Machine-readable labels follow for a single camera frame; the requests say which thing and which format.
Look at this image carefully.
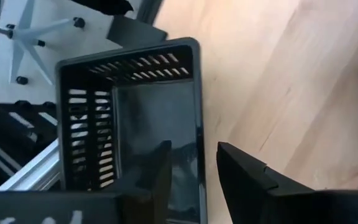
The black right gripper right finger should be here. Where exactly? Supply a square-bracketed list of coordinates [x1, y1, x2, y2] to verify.
[216, 141, 315, 224]

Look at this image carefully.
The white office chair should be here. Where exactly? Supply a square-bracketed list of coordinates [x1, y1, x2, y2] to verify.
[0, 0, 86, 86]

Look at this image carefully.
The aluminium extrusion rail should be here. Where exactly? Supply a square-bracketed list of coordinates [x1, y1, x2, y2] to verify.
[0, 139, 61, 192]

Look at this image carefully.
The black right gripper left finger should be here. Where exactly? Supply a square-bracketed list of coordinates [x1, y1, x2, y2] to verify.
[104, 139, 173, 224]

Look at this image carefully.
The black slotted plastic basket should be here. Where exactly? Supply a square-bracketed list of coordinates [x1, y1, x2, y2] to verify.
[55, 37, 208, 224]

